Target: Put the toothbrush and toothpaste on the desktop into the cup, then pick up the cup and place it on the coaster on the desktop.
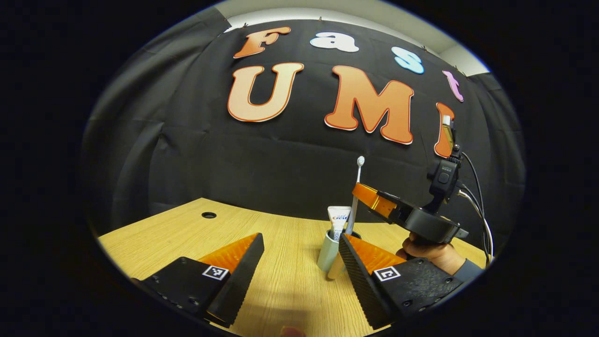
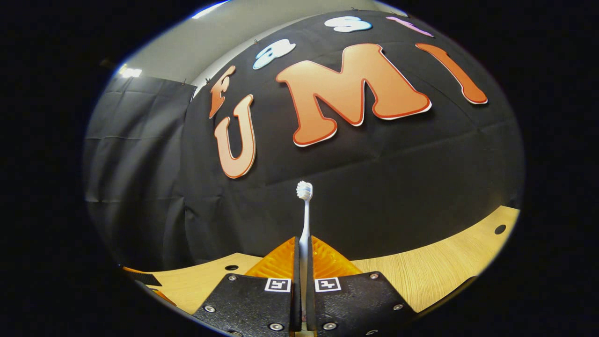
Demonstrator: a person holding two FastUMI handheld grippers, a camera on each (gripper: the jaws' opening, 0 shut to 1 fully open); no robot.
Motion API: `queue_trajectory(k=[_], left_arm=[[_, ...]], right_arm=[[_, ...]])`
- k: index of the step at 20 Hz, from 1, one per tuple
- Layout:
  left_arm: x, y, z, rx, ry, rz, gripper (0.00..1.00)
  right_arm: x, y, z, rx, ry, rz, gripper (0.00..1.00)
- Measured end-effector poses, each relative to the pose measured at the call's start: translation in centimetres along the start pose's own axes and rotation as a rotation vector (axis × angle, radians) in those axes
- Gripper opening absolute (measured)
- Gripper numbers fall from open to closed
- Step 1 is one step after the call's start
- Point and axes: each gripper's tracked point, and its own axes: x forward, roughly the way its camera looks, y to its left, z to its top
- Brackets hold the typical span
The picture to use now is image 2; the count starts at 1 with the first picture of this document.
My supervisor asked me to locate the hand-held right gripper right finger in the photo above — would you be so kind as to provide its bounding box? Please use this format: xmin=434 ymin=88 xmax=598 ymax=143
xmin=306 ymin=235 xmax=419 ymax=337

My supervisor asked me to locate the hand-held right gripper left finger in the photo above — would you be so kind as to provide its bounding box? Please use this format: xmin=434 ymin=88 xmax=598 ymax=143
xmin=193 ymin=236 xmax=303 ymax=337

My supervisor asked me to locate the white toothbrush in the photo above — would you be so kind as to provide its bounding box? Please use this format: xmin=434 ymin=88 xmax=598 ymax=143
xmin=296 ymin=181 xmax=314 ymax=337

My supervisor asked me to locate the black backdrop cloth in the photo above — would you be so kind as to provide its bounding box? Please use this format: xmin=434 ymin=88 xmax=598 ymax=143
xmin=84 ymin=9 xmax=526 ymax=272

